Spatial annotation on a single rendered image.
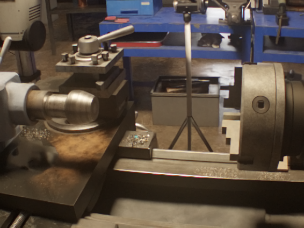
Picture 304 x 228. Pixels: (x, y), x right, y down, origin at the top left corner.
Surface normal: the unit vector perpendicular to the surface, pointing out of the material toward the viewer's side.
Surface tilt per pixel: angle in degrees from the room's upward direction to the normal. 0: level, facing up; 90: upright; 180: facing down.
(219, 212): 18
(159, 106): 90
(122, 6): 90
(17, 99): 51
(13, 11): 90
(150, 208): 6
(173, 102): 90
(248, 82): 29
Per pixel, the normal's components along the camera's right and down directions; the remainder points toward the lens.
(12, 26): -0.33, 0.44
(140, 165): -0.05, -0.90
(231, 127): -0.11, -0.69
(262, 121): -0.21, 0.04
